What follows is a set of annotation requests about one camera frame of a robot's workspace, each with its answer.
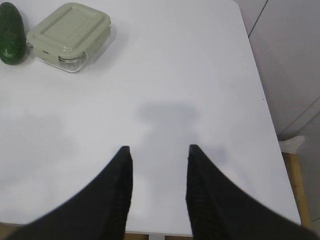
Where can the green cucumber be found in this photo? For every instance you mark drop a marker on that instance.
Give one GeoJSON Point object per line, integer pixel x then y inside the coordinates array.
{"type": "Point", "coordinates": [12, 35]}

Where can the wooden frame beside table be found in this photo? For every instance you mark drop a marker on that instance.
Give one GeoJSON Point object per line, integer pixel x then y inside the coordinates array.
{"type": "Point", "coordinates": [293, 168]}

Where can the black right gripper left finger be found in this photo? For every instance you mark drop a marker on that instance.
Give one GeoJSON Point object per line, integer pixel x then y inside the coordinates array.
{"type": "Point", "coordinates": [98, 212]}

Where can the green lidded glass container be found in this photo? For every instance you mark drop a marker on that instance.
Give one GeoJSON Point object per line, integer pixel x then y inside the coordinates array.
{"type": "Point", "coordinates": [70, 36]}

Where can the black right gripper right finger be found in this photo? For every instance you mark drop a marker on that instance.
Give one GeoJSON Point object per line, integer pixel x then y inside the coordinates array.
{"type": "Point", "coordinates": [220, 210]}

